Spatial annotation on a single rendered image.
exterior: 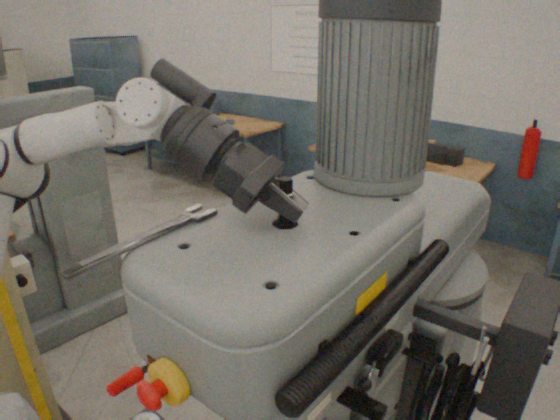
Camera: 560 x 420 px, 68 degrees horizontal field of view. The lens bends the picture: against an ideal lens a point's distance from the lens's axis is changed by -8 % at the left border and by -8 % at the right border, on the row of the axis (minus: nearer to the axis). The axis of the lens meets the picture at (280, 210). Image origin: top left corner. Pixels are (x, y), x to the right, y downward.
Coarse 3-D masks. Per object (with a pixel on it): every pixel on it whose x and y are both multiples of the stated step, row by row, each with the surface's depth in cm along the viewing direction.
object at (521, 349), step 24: (528, 288) 76; (552, 288) 76; (528, 312) 70; (552, 312) 69; (504, 336) 68; (528, 336) 66; (552, 336) 71; (504, 360) 69; (528, 360) 67; (504, 384) 71; (528, 384) 68; (480, 408) 75; (504, 408) 72
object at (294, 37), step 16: (272, 16) 549; (288, 16) 534; (304, 16) 520; (272, 32) 557; (288, 32) 542; (304, 32) 528; (272, 48) 565; (288, 48) 550; (304, 48) 535; (272, 64) 573; (288, 64) 558; (304, 64) 543
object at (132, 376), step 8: (136, 368) 61; (144, 368) 62; (120, 376) 59; (128, 376) 59; (136, 376) 60; (112, 384) 58; (120, 384) 58; (128, 384) 59; (112, 392) 57; (120, 392) 58
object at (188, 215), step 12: (180, 216) 64; (192, 216) 64; (204, 216) 64; (156, 228) 60; (168, 228) 60; (132, 240) 57; (144, 240) 57; (108, 252) 54; (120, 252) 54; (72, 264) 51; (84, 264) 51; (96, 264) 52; (72, 276) 49
